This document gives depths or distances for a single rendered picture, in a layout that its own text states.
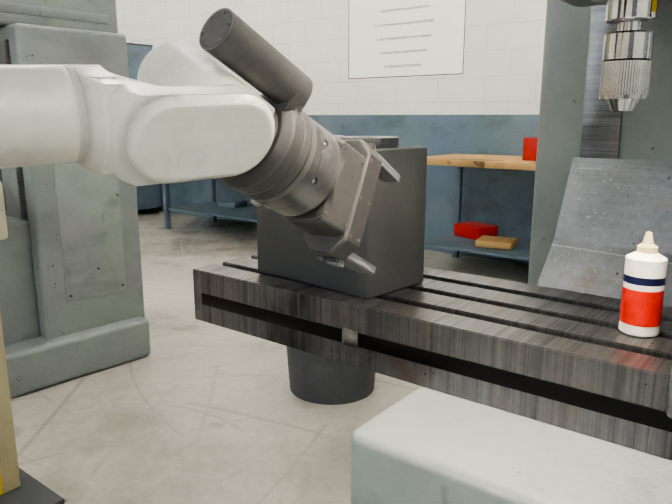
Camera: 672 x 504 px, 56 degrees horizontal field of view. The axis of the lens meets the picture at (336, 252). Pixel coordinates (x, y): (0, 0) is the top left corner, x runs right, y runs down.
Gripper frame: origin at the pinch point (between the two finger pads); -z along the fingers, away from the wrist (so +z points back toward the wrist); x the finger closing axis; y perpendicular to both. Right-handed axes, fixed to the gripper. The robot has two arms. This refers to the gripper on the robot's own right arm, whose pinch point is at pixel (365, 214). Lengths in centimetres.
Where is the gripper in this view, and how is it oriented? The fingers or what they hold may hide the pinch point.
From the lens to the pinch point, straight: 66.0
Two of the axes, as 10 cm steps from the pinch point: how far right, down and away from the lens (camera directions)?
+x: 2.7, -9.5, 1.8
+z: -5.7, -3.1, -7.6
